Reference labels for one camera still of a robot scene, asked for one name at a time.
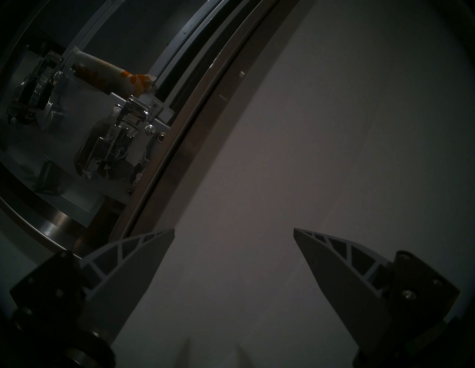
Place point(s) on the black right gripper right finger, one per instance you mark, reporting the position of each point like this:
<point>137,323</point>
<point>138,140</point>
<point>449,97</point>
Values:
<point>352,293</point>

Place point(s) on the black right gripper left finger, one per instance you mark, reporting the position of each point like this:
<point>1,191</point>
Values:
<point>111,282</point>

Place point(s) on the orange floral pad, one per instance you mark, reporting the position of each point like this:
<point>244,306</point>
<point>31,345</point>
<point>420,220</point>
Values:
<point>107,74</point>

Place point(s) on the stainless steel dispenser cabinet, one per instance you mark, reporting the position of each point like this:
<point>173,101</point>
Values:
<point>207,92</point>

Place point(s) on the chrome dispensing lever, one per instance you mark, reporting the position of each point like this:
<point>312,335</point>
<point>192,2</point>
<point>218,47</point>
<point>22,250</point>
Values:
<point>37,96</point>
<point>115,144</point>

